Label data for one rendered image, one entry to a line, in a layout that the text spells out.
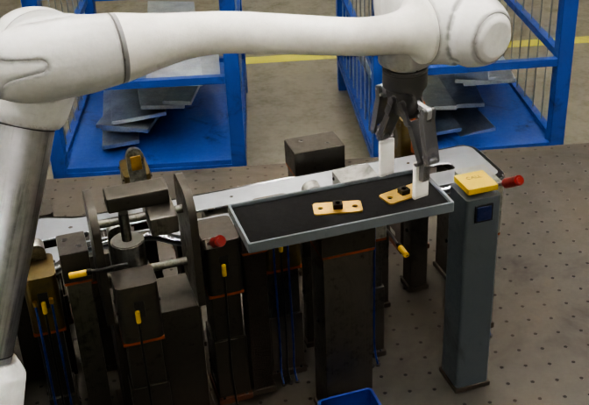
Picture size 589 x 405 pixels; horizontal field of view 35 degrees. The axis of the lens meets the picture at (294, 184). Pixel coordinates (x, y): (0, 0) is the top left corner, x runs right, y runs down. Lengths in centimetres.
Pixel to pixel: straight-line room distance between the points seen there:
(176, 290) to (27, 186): 44
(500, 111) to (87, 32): 324
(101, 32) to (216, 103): 322
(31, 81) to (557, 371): 123
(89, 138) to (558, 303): 259
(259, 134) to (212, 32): 322
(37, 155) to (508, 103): 324
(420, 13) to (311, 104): 353
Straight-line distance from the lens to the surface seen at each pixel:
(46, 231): 198
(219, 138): 416
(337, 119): 469
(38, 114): 145
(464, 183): 172
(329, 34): 133
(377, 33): 133
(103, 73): 131
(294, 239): 156
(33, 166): 148
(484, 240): 177
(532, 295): 224
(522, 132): 420
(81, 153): 417
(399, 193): 168
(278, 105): 487
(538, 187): 268
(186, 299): 177
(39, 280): 171
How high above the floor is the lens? 199
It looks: 29 degrees down
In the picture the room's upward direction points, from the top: 3 degrees counter-clockwise
